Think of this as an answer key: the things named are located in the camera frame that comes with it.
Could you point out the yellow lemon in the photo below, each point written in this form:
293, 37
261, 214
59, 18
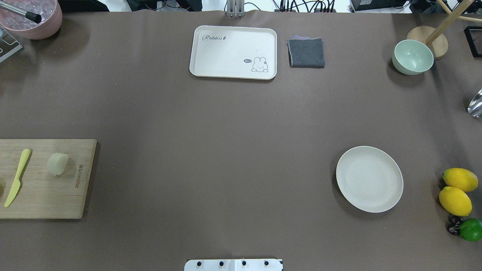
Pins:
455, 201
461, 178

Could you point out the grey folded cloth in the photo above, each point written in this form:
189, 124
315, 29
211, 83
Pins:
305, 52

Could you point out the metal ice scoop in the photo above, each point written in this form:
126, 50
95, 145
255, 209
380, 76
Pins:
475, 106

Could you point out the wooden mug stand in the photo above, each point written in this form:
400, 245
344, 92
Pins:
434, 38

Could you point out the pink ice bowl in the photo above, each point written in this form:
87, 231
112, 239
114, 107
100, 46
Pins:
50, 14

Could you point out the cream rabbit tray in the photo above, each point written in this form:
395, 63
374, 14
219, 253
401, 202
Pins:
234, 52

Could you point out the white cup rack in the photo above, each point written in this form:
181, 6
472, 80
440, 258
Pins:
8, 45

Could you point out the wooden cutting board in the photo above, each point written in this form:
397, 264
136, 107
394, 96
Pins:
42, 194

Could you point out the yellow plastic knife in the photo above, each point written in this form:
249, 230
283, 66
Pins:
16, 182

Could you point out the metal scoop black handle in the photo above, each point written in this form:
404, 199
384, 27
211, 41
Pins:
36, 18

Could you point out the aluminium frame post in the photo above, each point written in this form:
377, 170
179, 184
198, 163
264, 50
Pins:
235, 8

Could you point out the black picture frame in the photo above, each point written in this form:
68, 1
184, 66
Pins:
473, 35

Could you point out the dark cherries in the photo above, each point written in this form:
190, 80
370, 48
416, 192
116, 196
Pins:
454, 224

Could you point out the green bowl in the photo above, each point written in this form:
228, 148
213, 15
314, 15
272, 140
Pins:
412, 57

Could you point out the lower yellow lemon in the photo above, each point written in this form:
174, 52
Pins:
455, 201

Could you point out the green lime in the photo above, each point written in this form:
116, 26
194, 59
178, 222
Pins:
471, 230

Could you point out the upper yellow lemon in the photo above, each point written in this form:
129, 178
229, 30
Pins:
461, 178

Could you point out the white steamed bun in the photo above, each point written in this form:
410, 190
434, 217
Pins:
57, 163

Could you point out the cream round plate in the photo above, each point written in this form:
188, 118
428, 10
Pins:
369, 179

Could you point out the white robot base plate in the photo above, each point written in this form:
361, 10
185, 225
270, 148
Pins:
234, 265

